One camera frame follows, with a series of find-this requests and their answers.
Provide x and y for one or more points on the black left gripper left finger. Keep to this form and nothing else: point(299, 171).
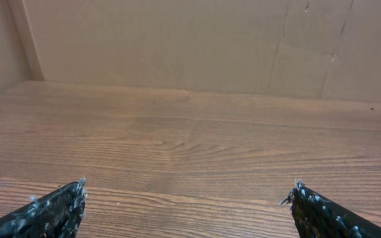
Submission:
point(57, 214)

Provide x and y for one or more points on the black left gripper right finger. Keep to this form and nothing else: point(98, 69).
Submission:
point(316, 216)

